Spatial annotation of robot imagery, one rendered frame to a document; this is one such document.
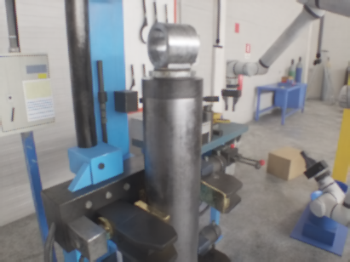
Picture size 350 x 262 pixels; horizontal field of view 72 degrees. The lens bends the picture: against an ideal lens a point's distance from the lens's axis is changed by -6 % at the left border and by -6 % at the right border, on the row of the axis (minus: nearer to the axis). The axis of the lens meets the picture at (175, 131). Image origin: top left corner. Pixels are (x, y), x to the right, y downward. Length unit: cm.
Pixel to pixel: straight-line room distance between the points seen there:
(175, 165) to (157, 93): 25
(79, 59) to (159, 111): 39
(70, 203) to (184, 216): 40
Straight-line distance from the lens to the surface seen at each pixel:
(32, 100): 148
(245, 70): 168
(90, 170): 100
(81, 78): 104
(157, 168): 88
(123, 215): 96
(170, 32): 82
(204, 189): 117
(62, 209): 94
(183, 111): 82
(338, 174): 343
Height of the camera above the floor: 154
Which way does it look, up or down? 16 degrees down
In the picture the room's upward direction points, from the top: straight up
